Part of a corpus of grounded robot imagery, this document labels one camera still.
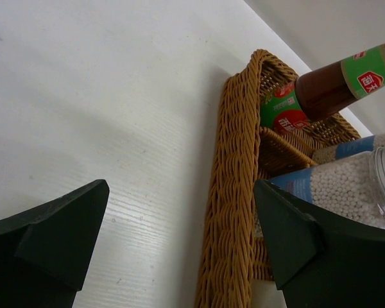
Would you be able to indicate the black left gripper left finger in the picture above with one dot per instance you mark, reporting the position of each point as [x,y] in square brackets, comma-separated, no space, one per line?
[45,251]

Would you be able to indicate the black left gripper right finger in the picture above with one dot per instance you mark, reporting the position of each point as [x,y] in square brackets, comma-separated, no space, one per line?
[318,258]

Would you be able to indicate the silver lid white spice bottle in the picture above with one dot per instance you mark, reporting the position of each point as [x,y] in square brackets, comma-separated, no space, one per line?
[352,187]

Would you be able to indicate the silver lid blue label bottle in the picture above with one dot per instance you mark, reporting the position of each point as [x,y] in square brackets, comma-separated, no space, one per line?
[347,149]

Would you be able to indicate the red sauce bottle yellow cap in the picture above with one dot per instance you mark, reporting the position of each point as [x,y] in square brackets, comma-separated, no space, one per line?
[319,94]

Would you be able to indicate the brown wicker divided basket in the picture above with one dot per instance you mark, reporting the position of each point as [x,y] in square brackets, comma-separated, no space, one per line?
[233,255]

